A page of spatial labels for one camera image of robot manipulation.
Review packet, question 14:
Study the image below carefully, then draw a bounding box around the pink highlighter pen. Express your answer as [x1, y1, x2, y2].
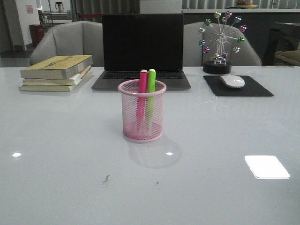
[136, 69, 148, 131]

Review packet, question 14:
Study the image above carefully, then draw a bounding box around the fruit bowl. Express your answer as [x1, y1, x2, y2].
[236, 0, 257, 9]

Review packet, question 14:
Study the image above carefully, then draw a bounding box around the pink mesh pen holder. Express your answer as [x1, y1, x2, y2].
[118, 79, 166, 142]

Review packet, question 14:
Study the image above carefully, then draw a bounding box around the left grey armchair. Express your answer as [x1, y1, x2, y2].
[30, 21, 104, 67]

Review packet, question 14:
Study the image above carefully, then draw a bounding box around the red trash bin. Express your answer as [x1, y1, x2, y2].
[29, 24, 44, 47]

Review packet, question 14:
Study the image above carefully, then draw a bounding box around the ferris wheel desk ornament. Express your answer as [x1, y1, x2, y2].
[198, 11, 245, 75]

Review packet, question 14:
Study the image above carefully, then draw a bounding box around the top yellow book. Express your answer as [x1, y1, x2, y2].
[20, 55, 93, 79]

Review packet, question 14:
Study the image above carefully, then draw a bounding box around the white box behind laptop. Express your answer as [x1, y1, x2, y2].
[139, 0, 182, 14]

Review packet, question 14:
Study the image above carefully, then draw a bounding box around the middle cream book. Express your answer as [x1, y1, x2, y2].
[23, 66, 91, 86]

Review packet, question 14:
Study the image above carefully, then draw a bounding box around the black laptop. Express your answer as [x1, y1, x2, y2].
[91, 13, 191, 91]

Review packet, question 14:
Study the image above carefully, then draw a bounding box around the bottom cream book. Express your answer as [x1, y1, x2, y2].
[19, 79, 83, 92]

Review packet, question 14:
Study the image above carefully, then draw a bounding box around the olive cushion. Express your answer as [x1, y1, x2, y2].
[275, 50, 300, 66]

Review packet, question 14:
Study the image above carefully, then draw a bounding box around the white computer mouse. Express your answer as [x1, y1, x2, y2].
[220, 75, 245, 88]

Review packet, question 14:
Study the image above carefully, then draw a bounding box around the right grey armchair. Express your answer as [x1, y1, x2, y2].
[183, 22, 262, 67]

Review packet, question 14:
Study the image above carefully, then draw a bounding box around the black mouse pad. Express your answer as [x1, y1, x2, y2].
[204, 75, 274, 97]

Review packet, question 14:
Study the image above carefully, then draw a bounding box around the grey armchair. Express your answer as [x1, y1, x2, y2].
[30, 21, 104, 67]
[183, 22, 262, 67]

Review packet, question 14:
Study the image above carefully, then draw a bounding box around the cream book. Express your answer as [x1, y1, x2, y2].
[19, 79, 83, 92]
[23, 66, 91, 86]

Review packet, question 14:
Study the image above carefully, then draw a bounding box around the green highlighter pen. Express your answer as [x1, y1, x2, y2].
[145, 69, 156, 132]

